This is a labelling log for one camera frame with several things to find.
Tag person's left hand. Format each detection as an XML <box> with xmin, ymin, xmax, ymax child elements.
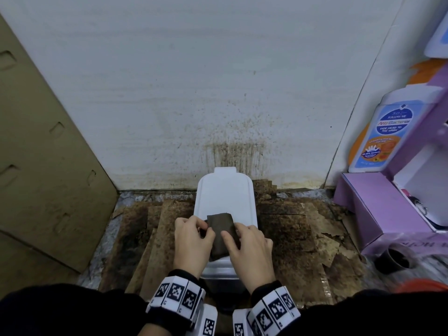
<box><xmin>173</xmin><ymin>216</ymin><xmax>217</xmax><ymax>280</ymax></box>

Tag person's right hand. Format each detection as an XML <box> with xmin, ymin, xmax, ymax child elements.
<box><xmin>220</xmin><ymin>222</ymin><xmax>277</xmax><ymax>294</ymax></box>

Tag white lidded trash bin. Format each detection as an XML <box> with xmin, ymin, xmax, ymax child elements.
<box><xmin>193</xmin><ymin>167</ymin><xmax>259</xmax><ymax>294</ymax></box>

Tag person's black clothing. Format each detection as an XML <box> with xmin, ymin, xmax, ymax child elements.
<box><xmin>0</xmin><ymin>283</ymin><xmax>448</xmax><ymax>336</ymax></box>

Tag stained brown cardboard sheet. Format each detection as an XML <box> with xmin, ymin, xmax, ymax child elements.
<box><xmin>98</xmin><ymin>179</ymin><xmax>368</xmax><ymax>308</ymax></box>

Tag left wrist marker band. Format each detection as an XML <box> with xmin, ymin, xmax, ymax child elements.
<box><xmin>145</xmin><ymin>269</ymin><xmax>218</xmax><ymax>336</ymax></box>

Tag purple cardboard display box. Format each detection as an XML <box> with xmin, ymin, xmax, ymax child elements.
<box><xmin>332</xmin><ymin>61</ymin><xmax>448</xmax><ymax>258</ymax></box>

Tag dark drink cup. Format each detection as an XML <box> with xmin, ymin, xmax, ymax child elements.
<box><xmin>374</xmin><ymin>243</ymin><xmax>419</xmax><ymax>275</ymax></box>

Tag brown cardboard panel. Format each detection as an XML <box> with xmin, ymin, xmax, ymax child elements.
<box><xmin>0</xmin><ymin>14</ymin><xmax>119</xmax><ymax>300</ymax></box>

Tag orange plastic basket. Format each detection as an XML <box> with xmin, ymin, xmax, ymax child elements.
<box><xmin>393</xmin><ymin>279</ymin><xmax>448</xmax><ymax>294</ymax></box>

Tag white bottle blue orange label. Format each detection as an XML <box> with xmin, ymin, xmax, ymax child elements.
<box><xmin>347</xmin><ymin>59</ymin><xmax>445</xmax><ymax>174</ymax></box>

